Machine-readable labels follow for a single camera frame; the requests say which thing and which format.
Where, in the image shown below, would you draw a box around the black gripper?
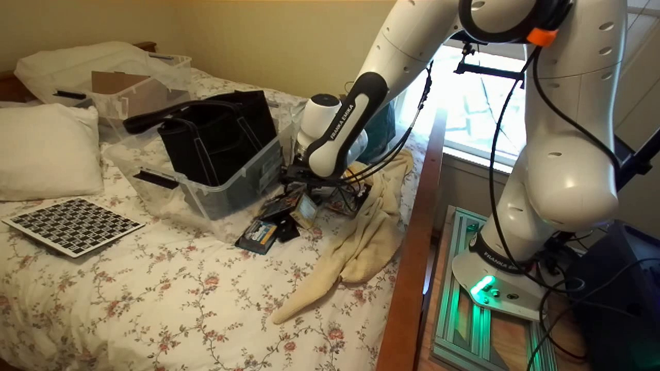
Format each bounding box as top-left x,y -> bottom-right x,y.
280,164 -> 360,202

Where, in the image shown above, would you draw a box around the yellow square packet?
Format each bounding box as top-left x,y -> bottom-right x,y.
289,195 -> 322,234

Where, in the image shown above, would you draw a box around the dark red printed packet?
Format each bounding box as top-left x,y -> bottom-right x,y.
322,182 -> 373,221

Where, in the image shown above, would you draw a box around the grey plastic bag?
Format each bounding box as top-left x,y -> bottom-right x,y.
275,99 -> 310,182

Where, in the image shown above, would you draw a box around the black shopping bag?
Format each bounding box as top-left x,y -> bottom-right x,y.
121,90 -> 278,188

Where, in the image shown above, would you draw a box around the wooden bed footboard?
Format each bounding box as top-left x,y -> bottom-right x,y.
374,109 -> 449,371

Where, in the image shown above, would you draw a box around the dark blue bag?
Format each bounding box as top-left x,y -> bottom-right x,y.
568,224 -> 660,371

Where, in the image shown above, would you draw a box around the small black pouch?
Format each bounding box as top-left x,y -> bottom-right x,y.
273,214 -> 303,244

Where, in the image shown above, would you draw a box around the cream towel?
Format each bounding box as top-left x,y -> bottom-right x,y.
267,147 -> 418,326

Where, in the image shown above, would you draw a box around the small dark gadget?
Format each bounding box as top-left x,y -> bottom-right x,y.
232,217 -> 280,257

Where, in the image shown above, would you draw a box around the clear plastic storage bin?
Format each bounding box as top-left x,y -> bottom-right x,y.
101,126 -> 287,224

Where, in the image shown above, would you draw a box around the teal cloth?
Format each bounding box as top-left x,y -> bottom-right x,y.
356,101 -> 399,166

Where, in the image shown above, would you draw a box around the clear bin with cardboard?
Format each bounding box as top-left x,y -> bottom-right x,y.
89,68 -> 194,135

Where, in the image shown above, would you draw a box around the brown cardboard box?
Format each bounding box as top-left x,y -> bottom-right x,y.
90,71 -> 170,120

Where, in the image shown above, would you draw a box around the black white calibration checkerboard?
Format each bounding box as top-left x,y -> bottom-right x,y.
0,197 -> 148,260

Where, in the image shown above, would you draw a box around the white pillow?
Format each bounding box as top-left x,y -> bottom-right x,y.
0,101 -> 104,204

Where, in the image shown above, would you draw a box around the white plastic cover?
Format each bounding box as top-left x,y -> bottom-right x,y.
11,40 -> 194,108

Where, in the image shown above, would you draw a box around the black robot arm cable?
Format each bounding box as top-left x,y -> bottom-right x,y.
337,40 -> 625,277

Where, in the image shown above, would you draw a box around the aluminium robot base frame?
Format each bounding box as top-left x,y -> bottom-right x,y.
431,204 -> 558,371

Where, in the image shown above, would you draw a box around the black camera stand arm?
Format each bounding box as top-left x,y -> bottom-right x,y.
451,42 -> 527,80

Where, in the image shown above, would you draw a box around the black floor cables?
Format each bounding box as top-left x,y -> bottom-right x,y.
524,230 -> 600,371

